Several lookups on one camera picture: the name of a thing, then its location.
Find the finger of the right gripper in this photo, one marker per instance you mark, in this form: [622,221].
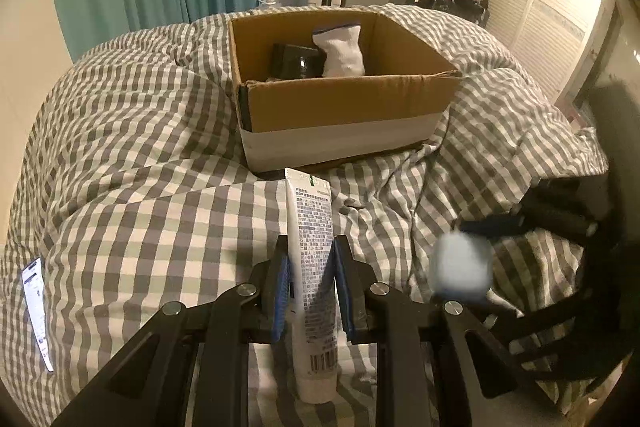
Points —
[504,224]

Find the black round object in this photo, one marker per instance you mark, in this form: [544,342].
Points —
[289,62]

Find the grey checkered duvet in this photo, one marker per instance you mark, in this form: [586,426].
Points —
[134,189]

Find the white sock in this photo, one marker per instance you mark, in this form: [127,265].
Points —
[343,55]

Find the brown cardboard box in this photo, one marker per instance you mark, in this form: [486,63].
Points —
[310,119]

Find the light blue earbuds case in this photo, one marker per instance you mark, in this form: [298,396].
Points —
[461,266]

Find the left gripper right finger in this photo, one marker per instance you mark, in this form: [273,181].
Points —
[437,362]

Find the white cream tube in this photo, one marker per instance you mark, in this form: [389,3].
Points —
[313,309]

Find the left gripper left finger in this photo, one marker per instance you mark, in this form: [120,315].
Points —
[189,366]

